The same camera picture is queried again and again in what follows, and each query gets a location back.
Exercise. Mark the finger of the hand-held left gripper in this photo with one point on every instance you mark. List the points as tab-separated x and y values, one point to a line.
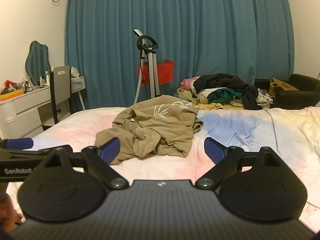
20	143

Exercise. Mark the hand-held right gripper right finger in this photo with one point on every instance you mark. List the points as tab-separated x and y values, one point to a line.
214	150

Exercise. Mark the pile of clothes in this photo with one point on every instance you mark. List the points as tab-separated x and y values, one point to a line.
225	90

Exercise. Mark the brown paper bag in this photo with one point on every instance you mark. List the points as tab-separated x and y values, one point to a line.
280	86

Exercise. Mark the white dressing table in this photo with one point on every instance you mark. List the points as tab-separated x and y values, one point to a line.
25	105

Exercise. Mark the orange storage box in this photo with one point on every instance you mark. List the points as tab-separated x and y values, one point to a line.
12	94

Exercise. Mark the pastel bed sheet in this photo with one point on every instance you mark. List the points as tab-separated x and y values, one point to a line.
250	135

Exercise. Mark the black sofa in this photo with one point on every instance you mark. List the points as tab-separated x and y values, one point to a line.
300	95

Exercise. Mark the white side table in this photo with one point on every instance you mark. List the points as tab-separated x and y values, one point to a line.
78	82

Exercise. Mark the white cosmetic bottle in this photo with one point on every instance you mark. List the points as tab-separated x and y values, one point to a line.
47	78

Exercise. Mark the tissue box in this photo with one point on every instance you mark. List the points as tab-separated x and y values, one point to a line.
74	72

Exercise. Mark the grey black chair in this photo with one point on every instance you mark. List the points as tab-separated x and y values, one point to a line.
61	85

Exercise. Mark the garment steamer stand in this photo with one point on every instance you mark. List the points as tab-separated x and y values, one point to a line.
152	65

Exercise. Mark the wavy framed mirror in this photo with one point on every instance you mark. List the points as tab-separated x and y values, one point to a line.
37	60

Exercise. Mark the person's left hand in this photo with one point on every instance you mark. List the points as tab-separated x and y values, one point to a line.
7	208

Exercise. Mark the blue curtain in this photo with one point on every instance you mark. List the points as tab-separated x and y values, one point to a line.
212	30

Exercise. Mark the tan shirt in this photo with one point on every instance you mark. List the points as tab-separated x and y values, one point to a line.
155	127

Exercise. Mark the red bag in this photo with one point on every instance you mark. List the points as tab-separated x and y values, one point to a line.
166	72

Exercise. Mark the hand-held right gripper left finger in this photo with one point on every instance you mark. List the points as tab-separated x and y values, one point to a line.
110	149

